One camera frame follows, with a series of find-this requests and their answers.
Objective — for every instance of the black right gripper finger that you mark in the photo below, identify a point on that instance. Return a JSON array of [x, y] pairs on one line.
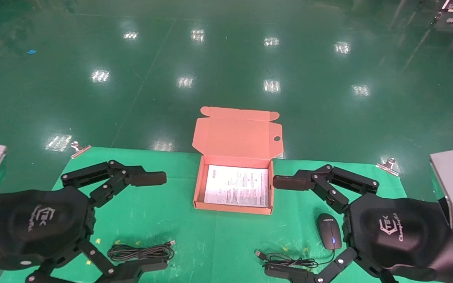
[[289, 181], [289, 275]]

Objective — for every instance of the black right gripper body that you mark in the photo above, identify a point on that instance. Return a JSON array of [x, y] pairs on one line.
[[399, 232]]

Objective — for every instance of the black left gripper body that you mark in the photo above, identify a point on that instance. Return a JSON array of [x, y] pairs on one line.
[[34, 224]]

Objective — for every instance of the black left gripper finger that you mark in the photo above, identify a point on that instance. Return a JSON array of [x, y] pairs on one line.
[[132, 271], [140, 177]]

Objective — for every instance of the orange cardboard box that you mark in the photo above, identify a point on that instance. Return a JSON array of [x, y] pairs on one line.
[[234, 133]]

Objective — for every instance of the white printed instruction sheet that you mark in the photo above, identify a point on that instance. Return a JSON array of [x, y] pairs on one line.
[[236, 186]]

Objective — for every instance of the silver binder clip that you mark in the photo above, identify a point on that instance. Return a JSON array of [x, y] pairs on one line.
[[387, 167], [81, 150]]

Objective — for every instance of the green table mat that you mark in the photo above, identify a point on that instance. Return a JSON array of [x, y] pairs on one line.
[[195, 236]]

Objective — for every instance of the blue floor scrap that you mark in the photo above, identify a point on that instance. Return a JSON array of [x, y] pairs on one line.
[[32, 51]]

